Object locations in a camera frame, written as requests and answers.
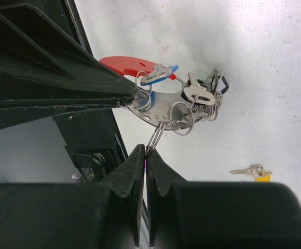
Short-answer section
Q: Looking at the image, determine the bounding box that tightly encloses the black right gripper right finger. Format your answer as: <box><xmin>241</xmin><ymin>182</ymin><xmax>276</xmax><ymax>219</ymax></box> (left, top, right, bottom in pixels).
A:
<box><xmin>146</xmin><ymin>151</ymin><xmax>301</xmax><ymax>248</ymax></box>

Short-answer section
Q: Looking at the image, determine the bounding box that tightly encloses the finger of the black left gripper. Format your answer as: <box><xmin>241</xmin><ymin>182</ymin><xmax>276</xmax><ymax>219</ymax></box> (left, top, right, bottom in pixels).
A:
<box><xmin>0</xmin><ymin>4</ymin><xmax>136</xmax><ymax>104</ymax></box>
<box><xmin>0</xmin><ymin>96</ymin><xmax>130</xmax><ymax>130</ymax></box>

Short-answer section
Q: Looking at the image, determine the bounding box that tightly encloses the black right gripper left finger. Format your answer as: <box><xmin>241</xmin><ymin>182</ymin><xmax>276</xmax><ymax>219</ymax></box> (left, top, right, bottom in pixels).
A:
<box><xmin>0</xmin><ymin>144</ymin><xmax>145</xmax><ymax>248</ymax></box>

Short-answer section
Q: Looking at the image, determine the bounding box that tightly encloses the key with yellow tag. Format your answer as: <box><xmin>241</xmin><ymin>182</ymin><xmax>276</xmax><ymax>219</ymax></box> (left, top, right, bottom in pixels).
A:
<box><xmin>230</xmin><ymin>164</ymin><xmax>272</xmax><ymax>182</ymax></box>

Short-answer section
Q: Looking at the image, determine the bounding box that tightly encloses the keyring bunch with coloured tags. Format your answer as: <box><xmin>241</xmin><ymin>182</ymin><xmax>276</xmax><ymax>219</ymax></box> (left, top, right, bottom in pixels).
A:
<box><xmin>100</xmin><ymin>56</ymin><xmax>229</xmax><ymax>157</ymax></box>

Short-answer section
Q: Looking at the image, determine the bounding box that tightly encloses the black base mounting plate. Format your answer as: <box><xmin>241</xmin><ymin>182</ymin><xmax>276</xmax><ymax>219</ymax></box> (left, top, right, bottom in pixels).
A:
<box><xmin>53</xmin><ymin>109</ymin><xmax>128</xmax><ymax>183</ymax></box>

